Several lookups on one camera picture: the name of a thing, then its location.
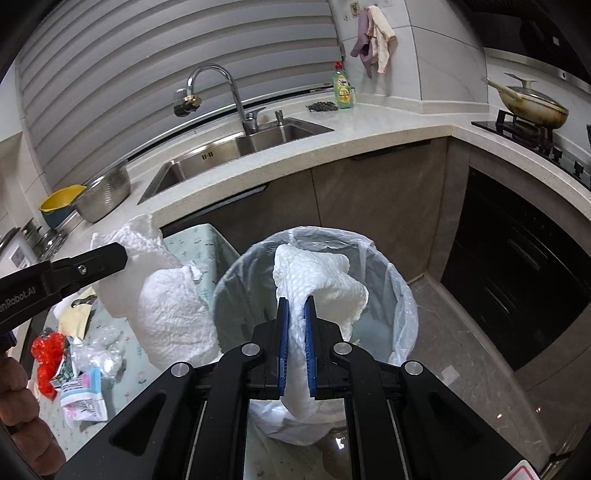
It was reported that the stainless steel sink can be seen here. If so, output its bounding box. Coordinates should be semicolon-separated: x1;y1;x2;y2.
137;117;335;205

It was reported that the black gas stove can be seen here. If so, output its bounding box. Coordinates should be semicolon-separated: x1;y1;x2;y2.
471;111;591;190

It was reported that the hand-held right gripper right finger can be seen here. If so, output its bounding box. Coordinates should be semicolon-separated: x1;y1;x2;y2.
304;295;522;480

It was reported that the clear plastic wrapper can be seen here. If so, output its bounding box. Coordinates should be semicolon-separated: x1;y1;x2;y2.
69;325;127;381

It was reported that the beige paper bag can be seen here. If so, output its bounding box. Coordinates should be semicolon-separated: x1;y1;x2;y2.
54;288;98;342

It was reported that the floral printed tablecloth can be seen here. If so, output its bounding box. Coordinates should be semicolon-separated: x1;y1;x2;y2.
28;224;241;462

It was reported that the glass wok lid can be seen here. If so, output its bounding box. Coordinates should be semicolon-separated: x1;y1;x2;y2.
503;78;568;114

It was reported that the grey window blind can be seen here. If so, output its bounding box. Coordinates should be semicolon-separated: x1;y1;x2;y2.
16;0;347;176

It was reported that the black range hood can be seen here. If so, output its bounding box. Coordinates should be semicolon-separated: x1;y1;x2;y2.
480;0;591;88

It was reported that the yellow plastic bowl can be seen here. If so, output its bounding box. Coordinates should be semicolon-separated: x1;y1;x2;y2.
39;185;88;214

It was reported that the beige hanging cloth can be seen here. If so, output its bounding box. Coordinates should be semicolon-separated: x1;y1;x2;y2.
367;6;399;75

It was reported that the green dish soap bottle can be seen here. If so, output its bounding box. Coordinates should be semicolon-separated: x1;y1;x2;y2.
332;61;356;110

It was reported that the black built-in oven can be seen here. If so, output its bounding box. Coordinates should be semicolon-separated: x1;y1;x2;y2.
441;168;591;370

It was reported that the red plastic wrapper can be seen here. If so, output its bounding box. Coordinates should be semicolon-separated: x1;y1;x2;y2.
31;333;65;398

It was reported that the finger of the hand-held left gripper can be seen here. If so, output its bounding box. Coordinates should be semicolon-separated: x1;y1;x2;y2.
48;243;129;297

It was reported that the person's left hand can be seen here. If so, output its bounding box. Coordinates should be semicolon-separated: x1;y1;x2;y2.
0;355;66;476

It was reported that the purple hanging cloth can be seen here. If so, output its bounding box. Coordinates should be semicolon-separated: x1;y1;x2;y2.
350;8;377;78

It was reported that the trash bin with plastic liner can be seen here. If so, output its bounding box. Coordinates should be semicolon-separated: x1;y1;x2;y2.
212;225;419;446

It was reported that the yellow and blue bowl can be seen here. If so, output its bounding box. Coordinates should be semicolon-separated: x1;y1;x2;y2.
39;203;79;230

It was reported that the chrome kitchen faucet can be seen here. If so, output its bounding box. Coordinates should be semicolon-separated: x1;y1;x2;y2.
173;64;267;136

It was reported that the stainless steel colander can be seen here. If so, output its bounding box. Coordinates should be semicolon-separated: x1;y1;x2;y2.
74;160;132;223

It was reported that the cream wok pan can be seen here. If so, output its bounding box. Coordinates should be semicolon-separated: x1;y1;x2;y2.
485;76;570;130

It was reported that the pink white packet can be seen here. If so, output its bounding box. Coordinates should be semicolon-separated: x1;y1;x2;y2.
60;367;109;423

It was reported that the small printed wrapper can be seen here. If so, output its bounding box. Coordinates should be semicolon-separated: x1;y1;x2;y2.
50;351;77;388

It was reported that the grey base cabinet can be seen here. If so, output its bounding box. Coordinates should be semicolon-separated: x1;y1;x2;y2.
159;138;448;282

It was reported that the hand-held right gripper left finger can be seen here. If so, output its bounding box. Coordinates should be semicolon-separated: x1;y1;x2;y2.
55;298;291;480

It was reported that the white paper towel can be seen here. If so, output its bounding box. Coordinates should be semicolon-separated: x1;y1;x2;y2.
272;244;370;425
90;215;222;370

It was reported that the white rice cooker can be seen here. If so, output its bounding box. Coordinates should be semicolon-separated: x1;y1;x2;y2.
0;228;38;274

